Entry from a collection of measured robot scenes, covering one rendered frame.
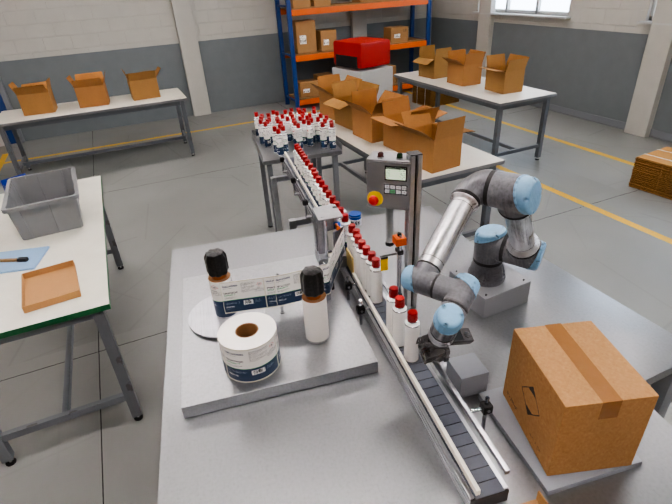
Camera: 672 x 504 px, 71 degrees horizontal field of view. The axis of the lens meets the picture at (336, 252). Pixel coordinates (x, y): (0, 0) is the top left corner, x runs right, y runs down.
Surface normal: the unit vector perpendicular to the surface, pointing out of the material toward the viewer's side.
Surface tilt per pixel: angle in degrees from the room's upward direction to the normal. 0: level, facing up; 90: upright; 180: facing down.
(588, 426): 90
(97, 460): 0
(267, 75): 90
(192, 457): 0
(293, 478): 0
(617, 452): 90
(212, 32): 90
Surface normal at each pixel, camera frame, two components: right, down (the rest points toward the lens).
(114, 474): -0.05, -0.86
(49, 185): 0.46, 0.35
